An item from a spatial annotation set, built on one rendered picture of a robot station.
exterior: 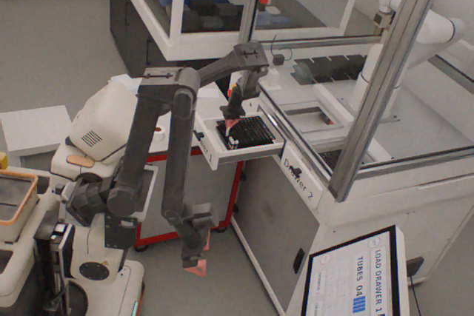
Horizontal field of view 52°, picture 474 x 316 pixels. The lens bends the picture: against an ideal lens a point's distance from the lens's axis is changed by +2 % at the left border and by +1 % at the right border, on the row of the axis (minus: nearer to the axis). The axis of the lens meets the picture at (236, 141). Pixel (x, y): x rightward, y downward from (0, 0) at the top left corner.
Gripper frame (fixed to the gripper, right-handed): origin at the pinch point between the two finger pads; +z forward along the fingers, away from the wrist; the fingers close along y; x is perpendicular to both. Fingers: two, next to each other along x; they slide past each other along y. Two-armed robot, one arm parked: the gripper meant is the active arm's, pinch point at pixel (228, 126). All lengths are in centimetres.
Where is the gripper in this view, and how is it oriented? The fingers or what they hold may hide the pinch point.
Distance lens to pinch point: 207.6
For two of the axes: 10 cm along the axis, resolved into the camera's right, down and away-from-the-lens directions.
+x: 3.5, 6.6, -6.6
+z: -2.3, 7.4, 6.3
